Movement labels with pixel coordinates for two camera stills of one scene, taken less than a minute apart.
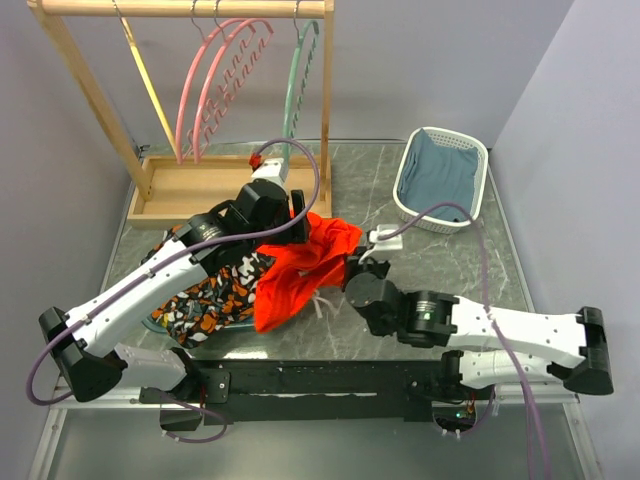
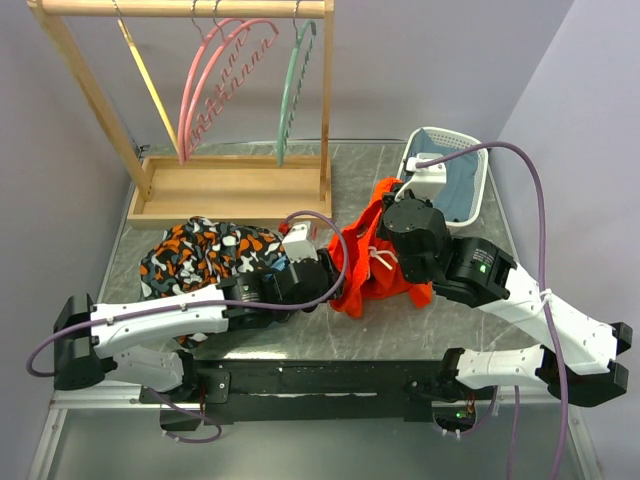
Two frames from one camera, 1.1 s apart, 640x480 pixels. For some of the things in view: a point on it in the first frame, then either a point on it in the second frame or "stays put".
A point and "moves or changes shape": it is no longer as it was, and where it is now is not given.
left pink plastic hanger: x=179 y=152 stays put
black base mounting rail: x=242 y=391 stays put
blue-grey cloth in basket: x=431 y=175 stays put
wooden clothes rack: x=178 y=191 stays put
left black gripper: x=297 y=238 → x=326 y=257
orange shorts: x=299 y=268 moves or changes shape
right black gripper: x=353 y=266 → x=388 y=196
